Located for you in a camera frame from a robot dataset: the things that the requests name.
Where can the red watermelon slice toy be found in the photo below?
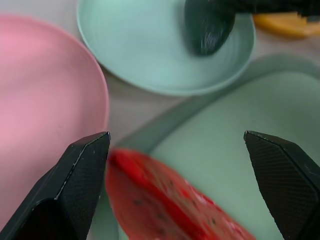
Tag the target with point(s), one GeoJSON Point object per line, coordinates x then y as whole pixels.
{"type": "Point", "coordinates": [162, 197]}

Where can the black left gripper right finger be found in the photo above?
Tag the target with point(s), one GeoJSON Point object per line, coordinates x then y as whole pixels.
{"type": "Point", "coordinates": [282, 180]}

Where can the pale green tray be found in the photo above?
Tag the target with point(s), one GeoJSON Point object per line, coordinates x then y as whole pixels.
{"type": "Point", "coordinates": [237, 125]}

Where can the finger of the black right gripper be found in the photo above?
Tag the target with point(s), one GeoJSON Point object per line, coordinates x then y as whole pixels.
{"type": "Point", "coordinates": [270, 6]}

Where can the pink round plate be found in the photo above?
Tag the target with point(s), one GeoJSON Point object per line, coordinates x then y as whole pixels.
{"type": "Point", "coordinates": [42, 87]}

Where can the light green round plate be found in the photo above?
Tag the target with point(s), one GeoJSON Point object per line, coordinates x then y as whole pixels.
{"type": "Point", "coordinates": [150, 47]}

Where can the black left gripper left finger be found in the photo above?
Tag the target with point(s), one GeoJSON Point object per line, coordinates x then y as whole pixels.
{"type": "Point", "coordinates": [75, 185]}

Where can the dark green avocado toy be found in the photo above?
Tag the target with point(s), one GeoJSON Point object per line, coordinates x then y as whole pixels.
{"type": "Point", "coordinates": [206, 30]}

